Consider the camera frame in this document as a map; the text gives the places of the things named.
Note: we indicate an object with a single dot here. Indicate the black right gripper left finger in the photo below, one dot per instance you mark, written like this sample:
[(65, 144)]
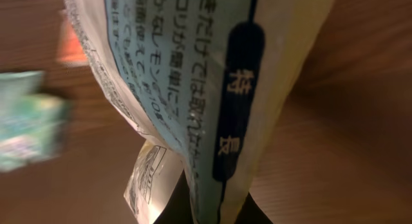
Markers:
[(178, 208)]

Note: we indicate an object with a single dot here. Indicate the small orange box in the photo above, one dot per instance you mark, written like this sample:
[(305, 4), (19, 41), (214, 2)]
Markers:
[(69, 50)]

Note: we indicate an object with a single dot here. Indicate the yellow wet wipes pack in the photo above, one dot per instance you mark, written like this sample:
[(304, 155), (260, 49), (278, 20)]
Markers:
[(203, 81)]

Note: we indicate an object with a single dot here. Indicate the small green tissue packet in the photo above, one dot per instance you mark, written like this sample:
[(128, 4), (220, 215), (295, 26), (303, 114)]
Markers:
[(31, 121)]

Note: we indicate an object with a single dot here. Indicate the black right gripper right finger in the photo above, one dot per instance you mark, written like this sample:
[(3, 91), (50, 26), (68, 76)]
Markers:
[(251, 213)]

